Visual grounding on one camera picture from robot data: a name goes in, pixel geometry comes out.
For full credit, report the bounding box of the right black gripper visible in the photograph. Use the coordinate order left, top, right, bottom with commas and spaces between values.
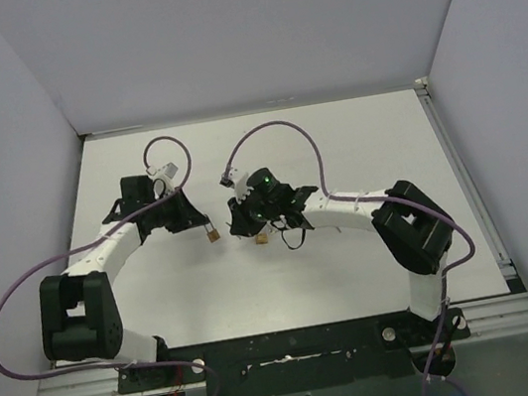
226, 183, 283, 240

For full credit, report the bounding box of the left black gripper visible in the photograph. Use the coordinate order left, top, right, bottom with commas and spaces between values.
142, 183, 209, 237

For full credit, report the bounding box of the brass padlock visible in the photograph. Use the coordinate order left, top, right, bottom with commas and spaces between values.
254, 232, 269, 245
204, 222, 221, 243

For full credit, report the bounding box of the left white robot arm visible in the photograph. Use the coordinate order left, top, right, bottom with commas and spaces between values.
39, 163, 219, 387

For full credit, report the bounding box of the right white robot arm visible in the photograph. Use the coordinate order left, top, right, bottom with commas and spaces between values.
220, 168, 454, 342

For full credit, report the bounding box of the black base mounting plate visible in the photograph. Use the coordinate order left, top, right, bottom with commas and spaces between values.
117, 308, 470, 396

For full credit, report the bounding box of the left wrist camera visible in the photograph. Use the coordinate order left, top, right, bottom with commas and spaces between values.
146, 162, 178, 183

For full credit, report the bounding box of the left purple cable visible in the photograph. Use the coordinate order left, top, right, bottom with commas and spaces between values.
0, 132, 223, 386

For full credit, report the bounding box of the purple cable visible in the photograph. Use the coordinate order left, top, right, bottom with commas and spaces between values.
212, 92, 500, 396
0, 132, 223, 386

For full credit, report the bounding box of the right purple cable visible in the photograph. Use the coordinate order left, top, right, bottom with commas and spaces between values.
212, 92, 500, 396

